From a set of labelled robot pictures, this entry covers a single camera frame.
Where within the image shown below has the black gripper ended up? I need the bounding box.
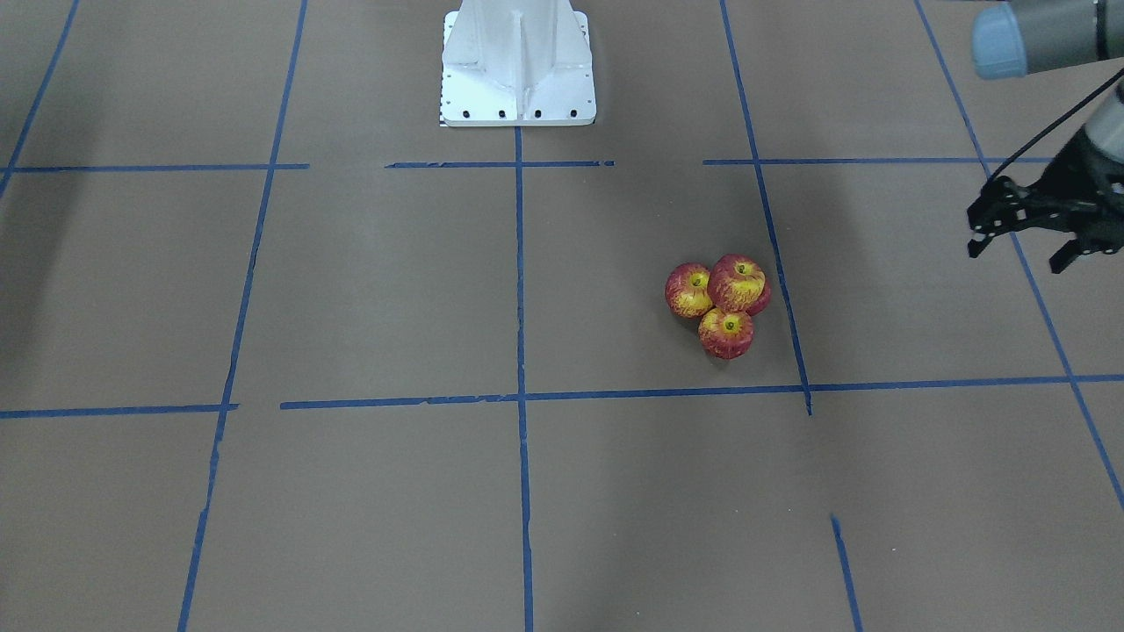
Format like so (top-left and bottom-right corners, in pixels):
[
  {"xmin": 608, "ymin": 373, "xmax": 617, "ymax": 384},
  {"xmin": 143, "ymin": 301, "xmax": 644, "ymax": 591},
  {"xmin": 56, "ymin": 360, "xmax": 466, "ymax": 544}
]
[{"xmin": 967, "ymin": 139, "xmax": 1123, "ymax": 276}]

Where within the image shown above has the lone red yellow apple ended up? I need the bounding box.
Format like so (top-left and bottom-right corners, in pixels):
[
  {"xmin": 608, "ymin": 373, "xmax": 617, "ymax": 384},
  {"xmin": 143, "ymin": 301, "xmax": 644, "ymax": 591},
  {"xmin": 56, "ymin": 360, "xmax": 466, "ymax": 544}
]
[{"xmin": 707, "ymin": 253, "xmax": 773, "ymax": 316}]

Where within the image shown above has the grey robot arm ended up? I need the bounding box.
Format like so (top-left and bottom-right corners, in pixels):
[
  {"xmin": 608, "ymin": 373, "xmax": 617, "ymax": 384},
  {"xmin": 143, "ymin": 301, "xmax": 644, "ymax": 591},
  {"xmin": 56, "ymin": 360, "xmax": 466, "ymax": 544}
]
[{"xmin": 967, "ymin": 1, "xmax": 1123, "ymax": 276}]

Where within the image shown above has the top clustered red apple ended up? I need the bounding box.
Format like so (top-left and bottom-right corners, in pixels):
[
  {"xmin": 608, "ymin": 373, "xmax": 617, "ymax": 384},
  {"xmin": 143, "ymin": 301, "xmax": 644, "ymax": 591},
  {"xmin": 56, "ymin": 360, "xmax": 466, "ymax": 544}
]
[{"xmin": 697, "ymin": 307, "xmax": 755, "ymax": 360}]

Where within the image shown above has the clustered red apple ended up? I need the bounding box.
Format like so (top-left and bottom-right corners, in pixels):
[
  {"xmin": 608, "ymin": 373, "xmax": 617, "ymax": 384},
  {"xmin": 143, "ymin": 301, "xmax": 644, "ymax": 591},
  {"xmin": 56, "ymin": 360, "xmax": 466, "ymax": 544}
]
[
  {"xmin": 664, "ymin": 262, "xmax": 714, "ymax": 319},
  {"xmin": 697, "ymin": 307, "xmax": 755, "ymax": 360}
]

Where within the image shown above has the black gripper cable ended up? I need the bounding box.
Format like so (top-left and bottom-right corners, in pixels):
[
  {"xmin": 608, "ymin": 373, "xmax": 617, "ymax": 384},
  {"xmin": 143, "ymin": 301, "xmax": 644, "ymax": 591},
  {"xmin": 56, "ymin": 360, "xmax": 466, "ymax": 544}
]
[{"xmin": 987, "ymin": 70, "xmax": 1124, "ymax": 183}]

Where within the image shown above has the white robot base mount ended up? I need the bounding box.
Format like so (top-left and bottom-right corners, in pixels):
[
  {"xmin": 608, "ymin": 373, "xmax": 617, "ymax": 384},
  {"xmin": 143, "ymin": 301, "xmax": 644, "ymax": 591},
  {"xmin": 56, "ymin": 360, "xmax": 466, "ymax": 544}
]
[{"xmin": 439, "ymin": 1, "xmax": 598, "ymax": 127}]

